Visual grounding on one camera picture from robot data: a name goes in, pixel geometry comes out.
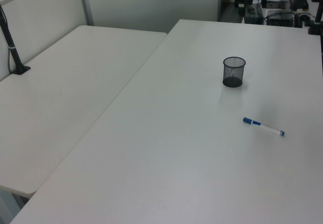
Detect blue and white marker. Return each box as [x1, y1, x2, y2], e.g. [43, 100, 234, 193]
[243, 117, 286, 137]

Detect black mesh pen cup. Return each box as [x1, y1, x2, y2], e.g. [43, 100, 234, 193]
[222, 56, 246, 88]

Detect white side table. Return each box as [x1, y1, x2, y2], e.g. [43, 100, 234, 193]
[0, 25, 169, 198]

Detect black equipment box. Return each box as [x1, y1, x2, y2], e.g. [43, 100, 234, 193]
[244, 4, 264, 24]

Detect black stand with table clamp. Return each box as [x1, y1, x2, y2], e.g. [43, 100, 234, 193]
[307, 0, 323, 35]

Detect grey metal partition post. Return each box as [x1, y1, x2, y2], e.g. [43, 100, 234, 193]
[77, 0, 94, 27]

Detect black electronics box with cables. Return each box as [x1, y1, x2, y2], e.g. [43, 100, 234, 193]
[266, 10, 296, 28]

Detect thin black pole cable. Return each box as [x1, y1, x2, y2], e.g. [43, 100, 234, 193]
[7, 47, 13, 74]

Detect black camera pole with clamp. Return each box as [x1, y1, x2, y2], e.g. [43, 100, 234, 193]
[0, 4, 31, 75]

